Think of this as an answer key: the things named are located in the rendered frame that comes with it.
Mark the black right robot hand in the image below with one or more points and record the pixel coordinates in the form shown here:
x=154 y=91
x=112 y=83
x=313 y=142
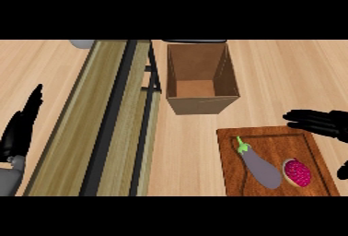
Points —
x=323 y=123

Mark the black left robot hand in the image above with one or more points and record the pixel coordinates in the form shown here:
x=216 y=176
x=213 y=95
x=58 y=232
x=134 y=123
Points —
x=21 y=132

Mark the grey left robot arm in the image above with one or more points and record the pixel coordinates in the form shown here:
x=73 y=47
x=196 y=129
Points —
x=8 y=179

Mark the brown wooden cutting board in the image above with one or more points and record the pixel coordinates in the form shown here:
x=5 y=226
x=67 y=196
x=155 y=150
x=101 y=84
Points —
x=272 y=153

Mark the open cardboard box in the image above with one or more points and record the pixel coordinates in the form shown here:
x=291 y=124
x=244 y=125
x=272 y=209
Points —
x=201 y=80

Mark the purple eggplant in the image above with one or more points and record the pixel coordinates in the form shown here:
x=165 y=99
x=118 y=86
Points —
x=260 y=166

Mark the grey rounded object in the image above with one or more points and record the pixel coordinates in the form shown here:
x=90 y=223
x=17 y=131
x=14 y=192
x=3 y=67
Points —
x=83 y=43

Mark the wooden shelf with black frame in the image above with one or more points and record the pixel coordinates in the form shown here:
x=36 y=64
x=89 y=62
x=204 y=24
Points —
x=104 y=123

